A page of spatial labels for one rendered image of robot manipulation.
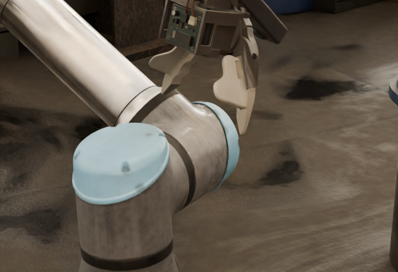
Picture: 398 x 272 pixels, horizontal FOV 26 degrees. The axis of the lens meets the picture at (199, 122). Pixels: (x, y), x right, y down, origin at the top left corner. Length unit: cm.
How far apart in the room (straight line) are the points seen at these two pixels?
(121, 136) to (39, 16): 25
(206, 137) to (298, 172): 132
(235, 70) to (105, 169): 19
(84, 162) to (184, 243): 105
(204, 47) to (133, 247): 25
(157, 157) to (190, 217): 116
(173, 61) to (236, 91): 12
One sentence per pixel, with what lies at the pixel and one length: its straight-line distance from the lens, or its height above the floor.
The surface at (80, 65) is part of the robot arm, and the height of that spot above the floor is 65.
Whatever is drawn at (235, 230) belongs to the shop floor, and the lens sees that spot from 211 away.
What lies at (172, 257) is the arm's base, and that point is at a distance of 109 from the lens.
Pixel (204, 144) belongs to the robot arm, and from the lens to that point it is 111.
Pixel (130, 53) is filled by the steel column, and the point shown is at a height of 3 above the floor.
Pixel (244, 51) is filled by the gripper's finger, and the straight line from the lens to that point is 101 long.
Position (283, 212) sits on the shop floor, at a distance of 220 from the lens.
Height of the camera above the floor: 100
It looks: 21 degrees down
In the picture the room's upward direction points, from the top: straight up
